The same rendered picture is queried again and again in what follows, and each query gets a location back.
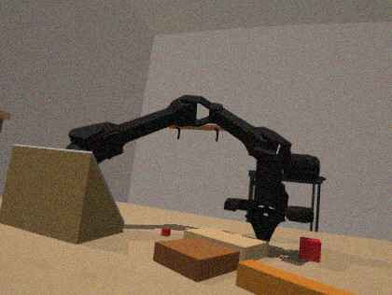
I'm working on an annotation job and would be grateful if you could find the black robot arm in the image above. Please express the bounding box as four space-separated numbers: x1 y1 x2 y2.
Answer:
65 94 320 182

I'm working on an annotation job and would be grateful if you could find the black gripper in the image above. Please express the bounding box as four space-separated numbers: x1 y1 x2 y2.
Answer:
224 176 314 242

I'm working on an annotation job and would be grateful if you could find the red cube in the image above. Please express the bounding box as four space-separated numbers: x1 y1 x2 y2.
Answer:
300 237 321 262

